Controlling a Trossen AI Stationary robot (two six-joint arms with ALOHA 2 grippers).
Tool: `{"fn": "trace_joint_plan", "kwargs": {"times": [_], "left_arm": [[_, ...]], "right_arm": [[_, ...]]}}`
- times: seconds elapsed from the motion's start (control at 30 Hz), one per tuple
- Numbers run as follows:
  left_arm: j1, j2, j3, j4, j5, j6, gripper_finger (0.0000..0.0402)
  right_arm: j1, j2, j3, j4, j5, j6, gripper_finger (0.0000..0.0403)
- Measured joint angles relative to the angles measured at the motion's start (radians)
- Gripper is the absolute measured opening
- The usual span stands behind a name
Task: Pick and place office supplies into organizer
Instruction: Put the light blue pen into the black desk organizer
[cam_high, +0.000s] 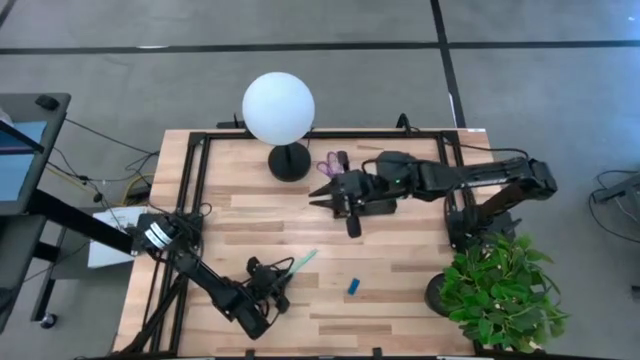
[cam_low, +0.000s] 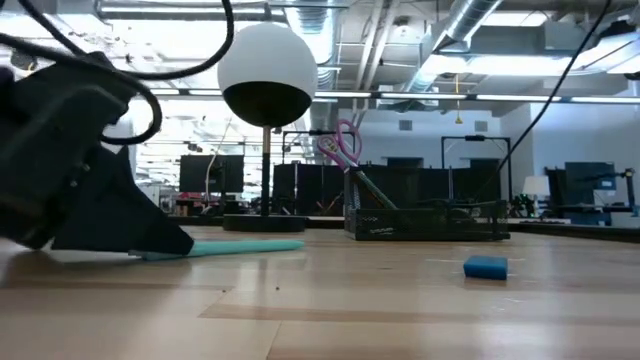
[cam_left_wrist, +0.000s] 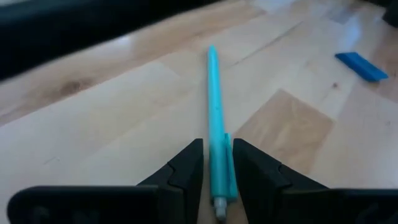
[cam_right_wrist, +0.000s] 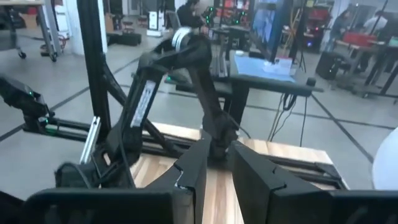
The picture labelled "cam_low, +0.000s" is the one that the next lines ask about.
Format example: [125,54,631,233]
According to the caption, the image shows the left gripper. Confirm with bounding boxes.
[0,52,195,256]

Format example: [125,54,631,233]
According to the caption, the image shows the thick teal pen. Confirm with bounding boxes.
[127,238,305,262]

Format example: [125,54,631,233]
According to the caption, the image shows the purple handled scissors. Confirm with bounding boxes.
[316,118,397,210]

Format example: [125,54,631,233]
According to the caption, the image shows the black mesh desk organizer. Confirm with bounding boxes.
[343,167,511,242]

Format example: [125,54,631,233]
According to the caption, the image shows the blue eraser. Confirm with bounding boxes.
[463,255,509,281]

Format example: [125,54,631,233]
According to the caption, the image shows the black office monitor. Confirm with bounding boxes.
[179,154,245,194]

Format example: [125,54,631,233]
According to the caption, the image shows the white globe lamp black base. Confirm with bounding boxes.
[216,22,319,233]

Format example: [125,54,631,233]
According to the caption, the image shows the white shade table lamp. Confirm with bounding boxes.
[522,175,551,216]

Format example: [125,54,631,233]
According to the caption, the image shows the dark workstation monitor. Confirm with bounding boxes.
[564,161,617,192]

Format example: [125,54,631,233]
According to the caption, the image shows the black tubular stand frame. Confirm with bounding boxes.
[440,134,512,204]

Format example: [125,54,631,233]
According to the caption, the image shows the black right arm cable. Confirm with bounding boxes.
[474,0,612,201]

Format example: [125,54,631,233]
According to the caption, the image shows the black aluminium table frame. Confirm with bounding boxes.
[167,213,640,245]

